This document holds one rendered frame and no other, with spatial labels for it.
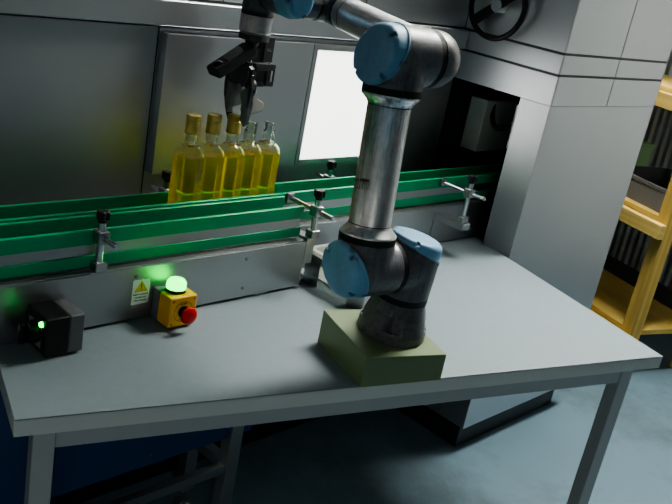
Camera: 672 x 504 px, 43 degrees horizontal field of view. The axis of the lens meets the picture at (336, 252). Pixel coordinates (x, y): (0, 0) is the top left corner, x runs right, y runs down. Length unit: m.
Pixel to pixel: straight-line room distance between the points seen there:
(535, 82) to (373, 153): 1.16
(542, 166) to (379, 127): 1.21
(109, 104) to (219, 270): 0.46
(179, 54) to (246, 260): 0.51
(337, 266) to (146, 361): 0.42
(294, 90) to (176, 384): 0.98
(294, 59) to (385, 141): 0.74
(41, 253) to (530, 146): 1.57
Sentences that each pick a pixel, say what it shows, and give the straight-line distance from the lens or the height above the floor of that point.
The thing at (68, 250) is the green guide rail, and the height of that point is 0.93.
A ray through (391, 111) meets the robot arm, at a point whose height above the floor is 1.31.
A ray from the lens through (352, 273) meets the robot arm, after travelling 1.66.
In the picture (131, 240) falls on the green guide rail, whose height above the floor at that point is 0.93.
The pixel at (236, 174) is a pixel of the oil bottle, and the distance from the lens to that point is 2.10.
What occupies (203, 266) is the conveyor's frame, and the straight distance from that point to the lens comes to 1.96.
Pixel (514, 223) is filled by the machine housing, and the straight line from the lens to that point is 2.79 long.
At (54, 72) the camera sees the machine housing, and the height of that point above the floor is 1.22.
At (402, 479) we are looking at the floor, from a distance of 2.91.
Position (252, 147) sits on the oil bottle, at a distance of 2.12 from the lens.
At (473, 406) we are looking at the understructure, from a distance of 3.05.
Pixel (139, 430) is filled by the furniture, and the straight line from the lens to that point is 1.69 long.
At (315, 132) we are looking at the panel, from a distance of 2.46.
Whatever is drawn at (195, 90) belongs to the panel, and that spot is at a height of 1.19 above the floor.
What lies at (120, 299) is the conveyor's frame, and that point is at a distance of 1.87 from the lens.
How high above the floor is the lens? 1.60
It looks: 20 degrees down
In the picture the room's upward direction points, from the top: 11 degrees clockwise
